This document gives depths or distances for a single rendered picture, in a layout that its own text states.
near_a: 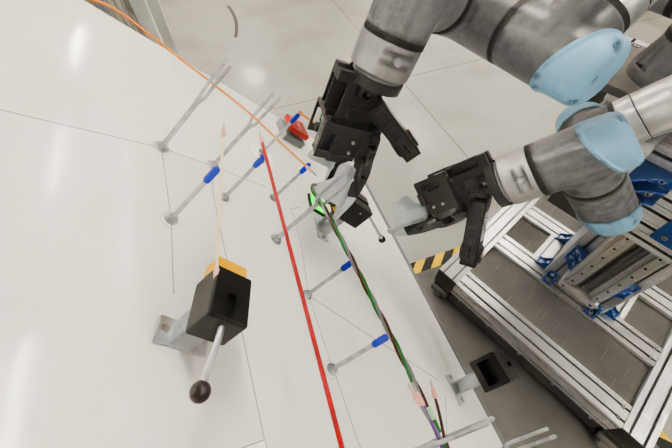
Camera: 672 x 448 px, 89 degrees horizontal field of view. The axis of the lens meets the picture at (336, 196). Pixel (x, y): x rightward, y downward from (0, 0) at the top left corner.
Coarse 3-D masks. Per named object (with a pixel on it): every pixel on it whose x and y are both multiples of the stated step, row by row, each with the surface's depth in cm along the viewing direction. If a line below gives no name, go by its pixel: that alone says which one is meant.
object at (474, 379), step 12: (480, 360) 54; (492, 360) 53; (504, 360) 55; (480, 372) 54; (492, 372) 55; (504, 372) 52; (456, 384) 59; (468, 384) 58; (480, 384) 55; (492, 384) 54; (504, 384) 52; (456, 396) 57
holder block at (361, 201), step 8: (360, 200) 56; (352, 208) 54; (360, 208) 54; (368, 208) 56; (344, 216) 55; (352, 216) 55; (360, 216) 55; (368, 216) 56; (352, 224) 56; (360, 224) 57
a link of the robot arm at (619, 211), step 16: (608, 192) 44; (624, 192) 44; (576, 208) 49; (592, 208) 46; (608, 208) 46; (624, 208) 46; (640, 208) 48; (592, 224) 49; (608, 224) 48; (624, 224) 47
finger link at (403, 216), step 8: (392, 208) 59; (400, 208) 58; (408, 208) 58; (416, 208) 57; (400, 216) 59; (408, 216) 58; (416, 216) 57; (424, 216) 56; (400, 224) 59; (408, 224) 58; (392, 232) 61; (400, 232) 59
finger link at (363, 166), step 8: (368, 152) 45; (360, 160) 45; (368, 160) 45; (360, 168) 45; (368, 168) 45; (360, 176) 45; (368, 176) 46; (352, 184) 47; (360, 184) 46; (352, 192) 47; (360, 192) 47
